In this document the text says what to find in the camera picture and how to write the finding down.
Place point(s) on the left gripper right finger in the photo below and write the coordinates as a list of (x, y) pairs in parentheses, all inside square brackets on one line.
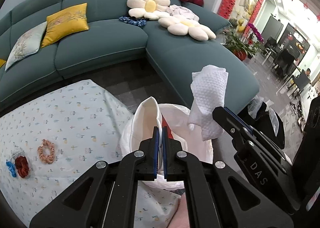
[(165, 139)]

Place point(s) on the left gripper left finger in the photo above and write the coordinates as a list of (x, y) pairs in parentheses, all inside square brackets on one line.
[(155, 153)]

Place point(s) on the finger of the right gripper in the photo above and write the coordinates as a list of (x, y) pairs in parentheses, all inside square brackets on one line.
[(233, 125), (255, 132)]

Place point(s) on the white plastic trash bag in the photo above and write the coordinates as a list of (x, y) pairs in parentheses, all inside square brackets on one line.
[(190, 139)]

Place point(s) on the crushed red white paper cup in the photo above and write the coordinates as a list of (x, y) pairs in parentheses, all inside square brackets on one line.
[(146, 117)]

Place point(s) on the white paper towel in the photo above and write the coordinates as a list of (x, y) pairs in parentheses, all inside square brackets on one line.
[(208, 88)]

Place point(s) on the blue ribbon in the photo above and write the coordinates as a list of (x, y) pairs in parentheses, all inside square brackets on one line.
[(11, 168)]

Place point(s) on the black trash bin with liner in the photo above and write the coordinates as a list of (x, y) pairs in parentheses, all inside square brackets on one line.
[(260, 116)]

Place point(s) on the person's left hand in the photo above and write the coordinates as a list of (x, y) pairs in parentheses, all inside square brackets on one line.
[(180, 218)]

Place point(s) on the potted orchid plants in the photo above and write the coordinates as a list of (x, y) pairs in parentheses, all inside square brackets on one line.
[(244, 45)]

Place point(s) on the seated person in background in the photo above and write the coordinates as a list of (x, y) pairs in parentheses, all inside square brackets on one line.
[(306, 76)]

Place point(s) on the pink dotted scrunchie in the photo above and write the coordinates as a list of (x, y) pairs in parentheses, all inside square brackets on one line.
[(46, 152)]

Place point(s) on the floral light blue tablecloth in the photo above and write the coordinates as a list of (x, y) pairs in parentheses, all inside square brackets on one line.
[(85, 123)]

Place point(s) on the white daisy pillow flat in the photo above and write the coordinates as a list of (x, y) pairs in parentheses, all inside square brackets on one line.
[(182, 27)]

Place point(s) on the blue patterned scrunchie on sofa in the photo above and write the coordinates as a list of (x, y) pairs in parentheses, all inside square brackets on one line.
[(133, 21)]

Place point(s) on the pink white folded cloth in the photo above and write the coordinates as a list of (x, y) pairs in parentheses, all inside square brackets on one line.
[(181, 12)]

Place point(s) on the dark red scrunchie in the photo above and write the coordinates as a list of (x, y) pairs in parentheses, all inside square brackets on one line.
[(22, 166)]

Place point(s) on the white daisy pillow upright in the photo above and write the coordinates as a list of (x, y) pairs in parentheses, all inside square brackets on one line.
[(148, 9)]

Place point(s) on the teal sectional sofa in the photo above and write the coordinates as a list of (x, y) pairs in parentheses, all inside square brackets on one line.
[(107, 42)]

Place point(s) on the yellow embroidered cushion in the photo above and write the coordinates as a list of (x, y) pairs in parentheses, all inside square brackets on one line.
[(65, 22)]

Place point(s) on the pale blue embroidered cushion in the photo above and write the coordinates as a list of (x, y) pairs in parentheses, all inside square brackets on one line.
[(27, 44)]

